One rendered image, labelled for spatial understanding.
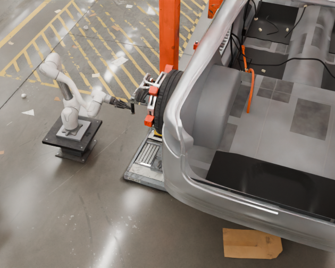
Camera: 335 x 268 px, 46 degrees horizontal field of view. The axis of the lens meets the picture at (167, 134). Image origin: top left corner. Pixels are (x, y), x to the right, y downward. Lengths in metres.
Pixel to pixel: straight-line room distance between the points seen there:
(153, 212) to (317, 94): 1.98
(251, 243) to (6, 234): 2.37
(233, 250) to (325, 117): 1.50
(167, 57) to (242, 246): 2.00
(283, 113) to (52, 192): 2.49
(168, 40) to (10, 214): 2.37
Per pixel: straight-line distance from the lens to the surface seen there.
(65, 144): 4.43
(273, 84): 4.06
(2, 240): 4.26
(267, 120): 3.63
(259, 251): 4.00
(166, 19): 3.91
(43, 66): 4.08
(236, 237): 4.03
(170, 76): 3.76
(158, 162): 4.29
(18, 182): 4.64
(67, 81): 4.11
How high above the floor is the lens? 3.45
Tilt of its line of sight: 45 degrees down
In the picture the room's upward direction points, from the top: 1 degrees clockwise
